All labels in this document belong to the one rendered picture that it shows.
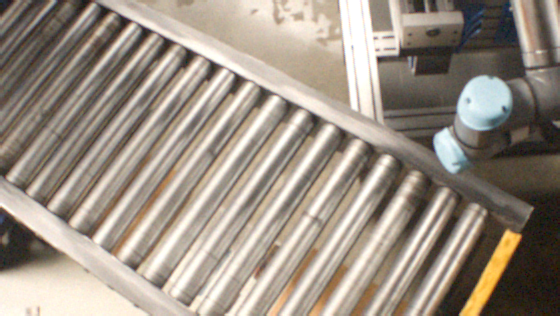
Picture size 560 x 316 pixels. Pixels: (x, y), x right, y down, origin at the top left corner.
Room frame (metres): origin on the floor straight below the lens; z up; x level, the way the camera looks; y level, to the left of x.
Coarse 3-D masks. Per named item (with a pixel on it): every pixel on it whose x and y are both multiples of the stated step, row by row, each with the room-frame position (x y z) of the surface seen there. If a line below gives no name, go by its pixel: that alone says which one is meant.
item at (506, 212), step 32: (96, 0) 1.08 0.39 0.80; (128, 0) 1.06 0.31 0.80; (160, 32) 0.95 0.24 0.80; (192, 32) 0.93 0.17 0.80; (224, 64) 0.83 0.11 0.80; (256, 64) 0.81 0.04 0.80; (288, 96) 0.72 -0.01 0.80; (320, 96) 0.71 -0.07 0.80; (320, 128) 0.67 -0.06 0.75; (352, 128) 0.63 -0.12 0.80; (384, 128) 0.61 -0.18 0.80; (416, 160) 0.54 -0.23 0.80; (480, 192) 0.45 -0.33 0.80; (512, 224) 0.38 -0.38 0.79
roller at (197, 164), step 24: (240, 96) 0.74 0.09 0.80; (216, 120) 0.70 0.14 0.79; (240, 120) 0.70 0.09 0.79; (216, 144) 0.65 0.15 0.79; (192, 168) 0.60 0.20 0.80; (168, 192) 0.56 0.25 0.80; (192, 192) 0.57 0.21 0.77; (144, 216) 0.53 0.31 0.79; (168, 216) 0.52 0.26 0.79; (144, 240) 0.48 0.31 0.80
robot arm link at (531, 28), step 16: (512, 0) 0.60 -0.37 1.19; (528, 0) 0.58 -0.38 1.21; (544, 0) 0.58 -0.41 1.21; (528, 16) 0.57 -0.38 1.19; (544, 16) 0.56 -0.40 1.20; (528, 32) 0.55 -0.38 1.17; (544, 32) 0.54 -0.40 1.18; (528, 48) 0.53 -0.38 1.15; (544, 48) 0.52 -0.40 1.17; (528, 64) 0.52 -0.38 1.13; (544, 64) 0.50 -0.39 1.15; (528, 80) 0.49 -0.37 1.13; (544, 80) 0.48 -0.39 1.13; (544, 96) 0.46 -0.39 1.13; (544, 112) 0.44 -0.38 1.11
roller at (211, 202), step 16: (272, 96) 0.73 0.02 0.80; (272, 112) 0.69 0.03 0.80; (288, 112) 0.70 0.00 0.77; (256, 128) 0.66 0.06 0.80; (272, 128) 0.67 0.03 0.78; (240, 144) 0.64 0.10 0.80; (256, 144) 0.63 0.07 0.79; (224, 160) 0.61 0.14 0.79; (240, 160) 0.60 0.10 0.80; (224, 176) 0.57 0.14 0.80; (240, 176) 0.58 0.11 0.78; (208, 192) 0.55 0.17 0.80; (224, 192) 0.55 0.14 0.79; (192, 208) 0.52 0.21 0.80; (208, 208) 0.52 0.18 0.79; (176, 224) 0.50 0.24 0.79; (192, 224) 0.49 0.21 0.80; (176, 240) 0.46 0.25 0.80; (192, 240) 0.46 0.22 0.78; (160, 256) 0.44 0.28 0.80; (176, 256) 0.43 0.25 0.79; (144, 272) 0.41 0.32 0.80; (160, 272) 0.41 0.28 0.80; (160, 288) 0.38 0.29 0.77
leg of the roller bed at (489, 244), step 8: (488, 240) 0.39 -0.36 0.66; (496, 240) 0.38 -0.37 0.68; (480, 248) 0.40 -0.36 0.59; (488, 248) 0.39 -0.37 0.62; (480, 256) 0.39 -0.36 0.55; (488, 256) 0.38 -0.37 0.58; (472, 264) 0.40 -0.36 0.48; (480, 264) 0.39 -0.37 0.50; (472, 272) 0.39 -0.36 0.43; (480, 272) 0.38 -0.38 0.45; (464, 280) 0.39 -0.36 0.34; (472, 280) 0.38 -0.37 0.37; (464, 288) 0.39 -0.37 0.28; (472, 288) 0.38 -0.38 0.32; (456, 296) 0.39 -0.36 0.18; (464, 296) 0.38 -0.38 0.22; (448, 304) 0.40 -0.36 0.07; (456, 304) 0.39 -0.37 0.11; (464, 304) 0.37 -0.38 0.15; (456, 312) 0.38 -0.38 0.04
